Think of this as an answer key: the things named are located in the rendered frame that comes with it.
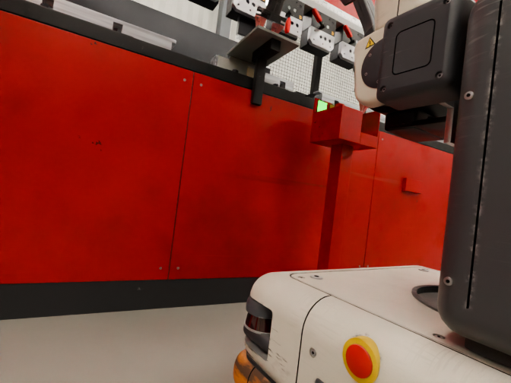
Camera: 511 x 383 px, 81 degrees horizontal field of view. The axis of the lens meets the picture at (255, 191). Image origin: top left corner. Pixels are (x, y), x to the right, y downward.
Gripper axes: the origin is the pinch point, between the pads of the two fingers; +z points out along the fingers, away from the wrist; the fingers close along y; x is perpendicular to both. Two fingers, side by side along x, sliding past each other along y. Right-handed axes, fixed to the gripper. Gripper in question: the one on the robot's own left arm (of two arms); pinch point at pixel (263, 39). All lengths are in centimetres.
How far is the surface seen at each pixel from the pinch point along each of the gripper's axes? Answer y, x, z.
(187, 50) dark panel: 12, -67, 20
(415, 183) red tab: -104, 21, 38
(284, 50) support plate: -7.6, 4.3, 1.0
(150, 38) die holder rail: 38.0, -9.3, 13.7
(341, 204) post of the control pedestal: -32, 45, 42
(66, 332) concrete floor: 54, 59, 83
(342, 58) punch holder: -54, -20, -5
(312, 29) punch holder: -32.1, -22.5, -11.4
